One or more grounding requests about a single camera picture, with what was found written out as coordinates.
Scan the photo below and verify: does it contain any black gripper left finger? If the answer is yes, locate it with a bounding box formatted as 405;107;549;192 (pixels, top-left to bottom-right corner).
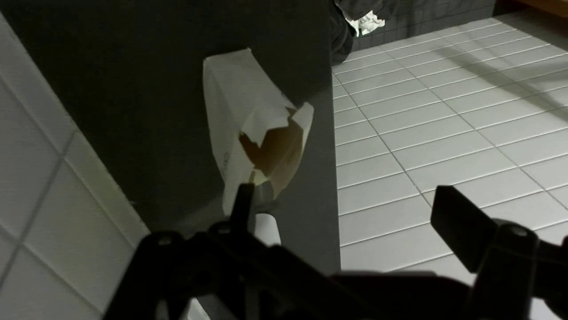
230;182;262;239

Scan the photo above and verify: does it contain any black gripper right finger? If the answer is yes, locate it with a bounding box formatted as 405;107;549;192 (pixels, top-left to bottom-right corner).
430;185;505;281

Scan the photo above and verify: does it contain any black cubby shelf unit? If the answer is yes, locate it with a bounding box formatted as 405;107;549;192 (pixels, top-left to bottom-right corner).
0;0;345;278

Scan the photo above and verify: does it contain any black clothing pile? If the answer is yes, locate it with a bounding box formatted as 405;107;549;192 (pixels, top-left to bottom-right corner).
327;0;501;66

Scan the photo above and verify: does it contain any white paper scrap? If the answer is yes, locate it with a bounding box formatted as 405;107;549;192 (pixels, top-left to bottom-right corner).
345;9;388;40

